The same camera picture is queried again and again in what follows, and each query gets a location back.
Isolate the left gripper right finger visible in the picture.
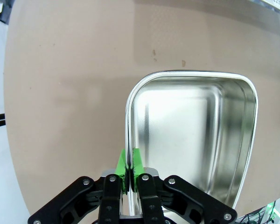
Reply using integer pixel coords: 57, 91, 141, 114
130, 148, 238, 224

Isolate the steel rectangular container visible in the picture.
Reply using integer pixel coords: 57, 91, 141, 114
125, 70, 259, 217

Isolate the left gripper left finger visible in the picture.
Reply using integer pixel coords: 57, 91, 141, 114
28, 149, 128, 224

